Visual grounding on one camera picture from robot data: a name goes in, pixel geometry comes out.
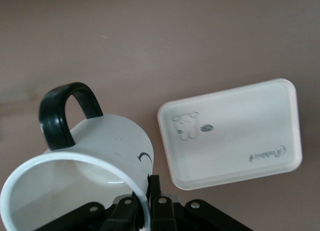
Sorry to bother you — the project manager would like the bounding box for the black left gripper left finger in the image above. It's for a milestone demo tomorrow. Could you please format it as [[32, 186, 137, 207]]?
[[32, 196, 145, 231]]

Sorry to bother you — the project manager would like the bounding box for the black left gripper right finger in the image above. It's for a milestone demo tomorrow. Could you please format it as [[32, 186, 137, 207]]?
[[146, 174, 254, 231]]

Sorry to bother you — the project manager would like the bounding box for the white mug black handle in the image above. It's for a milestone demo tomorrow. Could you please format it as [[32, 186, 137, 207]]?
[[0, 81, 155, 231]]

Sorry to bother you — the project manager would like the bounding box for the cream rabbit print tray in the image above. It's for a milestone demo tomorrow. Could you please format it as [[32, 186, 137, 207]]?
[[156, 77, 303, 191]]

